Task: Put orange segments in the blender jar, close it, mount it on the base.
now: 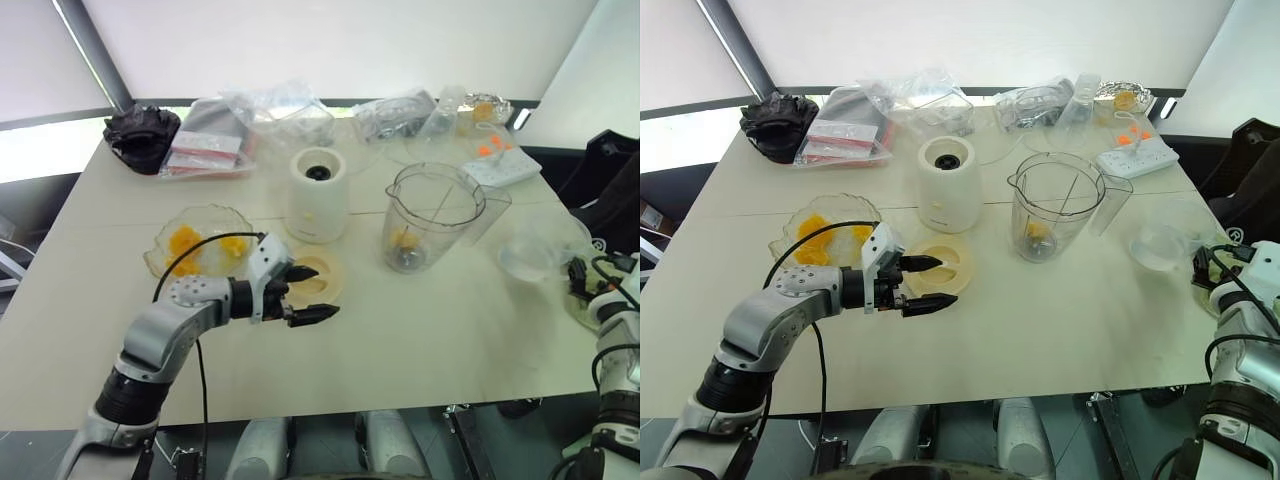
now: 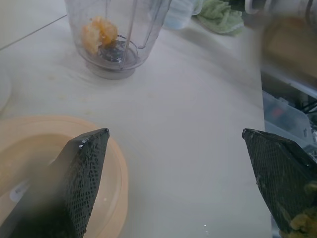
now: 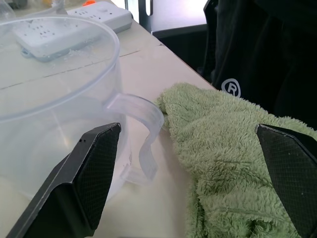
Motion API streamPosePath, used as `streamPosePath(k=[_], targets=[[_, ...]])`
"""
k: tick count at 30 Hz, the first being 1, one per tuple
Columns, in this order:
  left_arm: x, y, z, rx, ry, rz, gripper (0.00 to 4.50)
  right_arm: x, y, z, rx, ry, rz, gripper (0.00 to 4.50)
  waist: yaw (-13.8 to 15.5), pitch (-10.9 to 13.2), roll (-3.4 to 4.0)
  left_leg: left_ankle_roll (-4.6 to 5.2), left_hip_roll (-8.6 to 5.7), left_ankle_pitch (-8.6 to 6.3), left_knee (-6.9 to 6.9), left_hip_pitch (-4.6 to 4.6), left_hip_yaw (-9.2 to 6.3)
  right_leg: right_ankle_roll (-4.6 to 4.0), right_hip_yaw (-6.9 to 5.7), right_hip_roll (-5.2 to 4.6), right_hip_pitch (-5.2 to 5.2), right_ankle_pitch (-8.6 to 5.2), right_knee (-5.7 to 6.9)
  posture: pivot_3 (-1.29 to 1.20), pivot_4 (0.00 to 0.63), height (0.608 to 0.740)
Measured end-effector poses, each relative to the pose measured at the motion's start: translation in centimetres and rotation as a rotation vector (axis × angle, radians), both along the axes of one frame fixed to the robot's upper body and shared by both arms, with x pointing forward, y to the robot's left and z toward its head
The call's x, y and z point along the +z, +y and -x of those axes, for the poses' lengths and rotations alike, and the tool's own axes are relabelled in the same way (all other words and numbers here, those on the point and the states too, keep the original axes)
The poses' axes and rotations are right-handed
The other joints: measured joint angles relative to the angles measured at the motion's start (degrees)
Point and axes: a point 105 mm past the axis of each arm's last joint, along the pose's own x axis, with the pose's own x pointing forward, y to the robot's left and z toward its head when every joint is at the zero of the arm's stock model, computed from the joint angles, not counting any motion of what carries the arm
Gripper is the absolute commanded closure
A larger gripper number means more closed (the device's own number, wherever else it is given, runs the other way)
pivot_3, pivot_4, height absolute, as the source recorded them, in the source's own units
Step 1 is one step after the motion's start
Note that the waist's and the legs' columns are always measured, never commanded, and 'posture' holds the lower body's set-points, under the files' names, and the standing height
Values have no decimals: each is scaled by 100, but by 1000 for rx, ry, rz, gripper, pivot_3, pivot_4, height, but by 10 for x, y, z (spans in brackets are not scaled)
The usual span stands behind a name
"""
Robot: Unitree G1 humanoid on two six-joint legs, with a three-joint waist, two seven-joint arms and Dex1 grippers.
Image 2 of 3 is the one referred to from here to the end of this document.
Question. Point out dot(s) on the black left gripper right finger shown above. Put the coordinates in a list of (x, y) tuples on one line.
[(277, 168)]

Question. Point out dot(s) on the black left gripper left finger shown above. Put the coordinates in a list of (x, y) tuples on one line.
[(79, 173)]

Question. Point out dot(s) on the peeled orange segment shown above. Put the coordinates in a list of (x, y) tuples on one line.
[(99, 32)]

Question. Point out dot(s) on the clear plastic blender jar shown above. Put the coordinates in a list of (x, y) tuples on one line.
[(146, 29)]

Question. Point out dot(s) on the clear plastic storage box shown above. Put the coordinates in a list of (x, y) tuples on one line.
[(284, 116)]

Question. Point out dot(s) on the orange pulp residue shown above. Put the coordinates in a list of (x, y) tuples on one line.
[(305, 218)]

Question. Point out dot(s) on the peach round plastic plate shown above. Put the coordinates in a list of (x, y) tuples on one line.
[(32, 138)]

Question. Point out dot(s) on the brown cardboard box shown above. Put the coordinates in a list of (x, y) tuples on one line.
[(289, 44)]

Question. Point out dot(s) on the green terry towel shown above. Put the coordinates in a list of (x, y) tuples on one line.
[(220, 17)]

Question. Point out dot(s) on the light blue white cloth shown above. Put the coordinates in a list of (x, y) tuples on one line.
[(178, 17)]

